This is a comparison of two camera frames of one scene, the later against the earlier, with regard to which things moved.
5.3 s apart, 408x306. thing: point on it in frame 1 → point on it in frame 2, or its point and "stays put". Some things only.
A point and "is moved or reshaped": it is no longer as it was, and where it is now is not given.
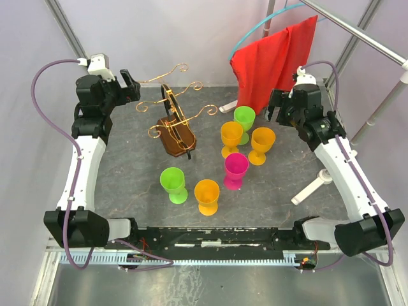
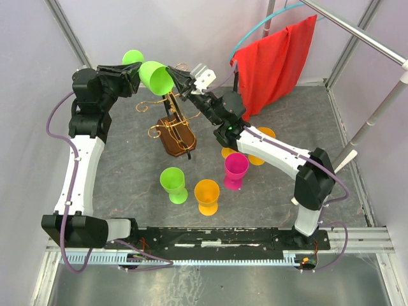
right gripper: [280, 98] → [182, 83]
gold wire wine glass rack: [173, 130] stays put
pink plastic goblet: [236, 166] stays put
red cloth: [271, 62] stays put
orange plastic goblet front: [207, 193] stays put
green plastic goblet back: [246, 116] is moved or reshaped
